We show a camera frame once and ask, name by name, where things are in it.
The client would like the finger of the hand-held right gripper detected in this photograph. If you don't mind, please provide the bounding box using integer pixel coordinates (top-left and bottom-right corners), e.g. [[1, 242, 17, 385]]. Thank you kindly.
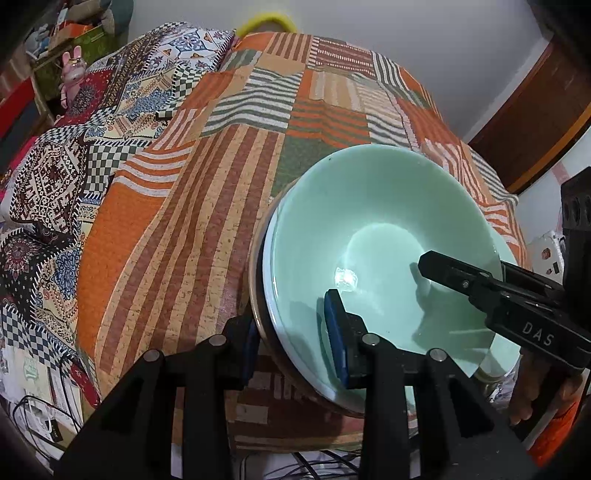
[[418, 250, 509, 304], [501, 261, 566, 292]]

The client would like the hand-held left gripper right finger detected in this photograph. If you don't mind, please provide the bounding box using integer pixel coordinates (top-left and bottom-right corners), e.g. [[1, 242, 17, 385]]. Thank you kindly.
[[323, 289, 541, 480]]

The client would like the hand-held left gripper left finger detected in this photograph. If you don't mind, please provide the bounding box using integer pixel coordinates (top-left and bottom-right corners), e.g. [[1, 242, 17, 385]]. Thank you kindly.
[[54, 315, 262, 480]]

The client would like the pink bowl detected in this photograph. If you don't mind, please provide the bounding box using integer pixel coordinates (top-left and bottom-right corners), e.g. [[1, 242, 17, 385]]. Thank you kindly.
[[248, 182, 509, 418]]

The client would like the mint green bowl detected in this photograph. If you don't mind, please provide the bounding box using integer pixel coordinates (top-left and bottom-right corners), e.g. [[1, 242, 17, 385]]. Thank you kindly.
[[269, 145, 520, 404]]

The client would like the person's right hand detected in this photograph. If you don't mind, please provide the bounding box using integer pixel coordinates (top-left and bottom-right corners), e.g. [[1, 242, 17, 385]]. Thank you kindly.
[[508, 355, 536, 428]]

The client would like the white sliding wardrobe door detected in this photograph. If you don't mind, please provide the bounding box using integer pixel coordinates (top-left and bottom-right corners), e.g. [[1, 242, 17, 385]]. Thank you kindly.
[[508, 161, 591, 259]]

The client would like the brown wooden door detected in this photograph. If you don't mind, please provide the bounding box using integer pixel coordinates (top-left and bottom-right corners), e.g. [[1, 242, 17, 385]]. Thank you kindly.
[[466, 39, 591, 195]]

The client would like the orange striped patchwork bedsheet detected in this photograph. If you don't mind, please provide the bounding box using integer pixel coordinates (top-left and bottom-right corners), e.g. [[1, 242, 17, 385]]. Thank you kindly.
[[74, 32, 532, 453]]

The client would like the multicoloured patterned quilt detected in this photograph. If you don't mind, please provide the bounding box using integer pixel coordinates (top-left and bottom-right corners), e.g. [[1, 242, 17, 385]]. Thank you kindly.
[[0, 23, 236, 407]]

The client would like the yellow foam arch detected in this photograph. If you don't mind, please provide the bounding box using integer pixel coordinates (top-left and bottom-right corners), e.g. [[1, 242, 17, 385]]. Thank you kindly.
[[235, 11, 298, 38]]

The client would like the pink rabbit toy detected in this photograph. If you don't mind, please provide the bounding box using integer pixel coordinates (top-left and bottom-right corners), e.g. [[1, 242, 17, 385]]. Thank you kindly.
[[60, 46, 88, 109]]

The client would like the red box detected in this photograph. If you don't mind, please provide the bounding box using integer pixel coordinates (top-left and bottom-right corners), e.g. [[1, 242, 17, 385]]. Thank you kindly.
[[0, 78, 35, 139]]

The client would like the green cardboard box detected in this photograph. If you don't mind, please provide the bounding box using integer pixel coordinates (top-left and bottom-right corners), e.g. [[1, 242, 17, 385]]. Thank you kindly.
[[30, 23, 116, 100]]

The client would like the grey plush cushion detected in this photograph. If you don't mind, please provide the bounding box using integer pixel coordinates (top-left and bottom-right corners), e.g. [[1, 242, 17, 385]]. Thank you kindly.
[[99, 0, 134, 33]]

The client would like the pile of stuffed toys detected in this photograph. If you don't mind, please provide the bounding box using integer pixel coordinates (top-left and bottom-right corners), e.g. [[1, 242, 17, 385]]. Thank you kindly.
[[23, 0, 107, 51]]

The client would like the tangle of black cables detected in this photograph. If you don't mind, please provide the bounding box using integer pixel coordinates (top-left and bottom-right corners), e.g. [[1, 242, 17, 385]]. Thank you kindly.
[[249, 450, 370, 480]]

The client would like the black floor cable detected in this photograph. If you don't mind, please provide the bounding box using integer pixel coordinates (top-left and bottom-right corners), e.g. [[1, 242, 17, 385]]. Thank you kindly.
[[11, 394, 79, 450]]

